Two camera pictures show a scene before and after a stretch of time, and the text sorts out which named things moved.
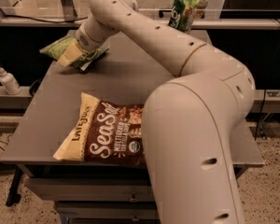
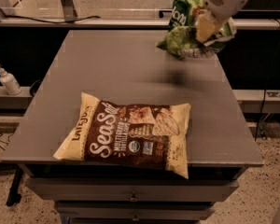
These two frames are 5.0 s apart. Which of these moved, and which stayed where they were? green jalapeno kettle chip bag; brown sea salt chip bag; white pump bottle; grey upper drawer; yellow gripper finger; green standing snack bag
Moved: green jalapeno kettle chip bag; yellow gripper finger
Stayed: white pump bottle; grey upper drawer; green standing snack bag; brown sea salt chip bag
